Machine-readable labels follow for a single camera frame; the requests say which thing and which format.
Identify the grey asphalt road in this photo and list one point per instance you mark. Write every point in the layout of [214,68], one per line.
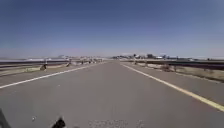
[106,96]

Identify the distant buildings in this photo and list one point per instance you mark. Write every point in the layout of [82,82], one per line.
[150,56]

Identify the white painted edge line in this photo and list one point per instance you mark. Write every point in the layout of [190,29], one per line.
[40,77]

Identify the metal guardrail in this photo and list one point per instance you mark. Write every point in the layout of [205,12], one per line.
[20,62]
[193,63]

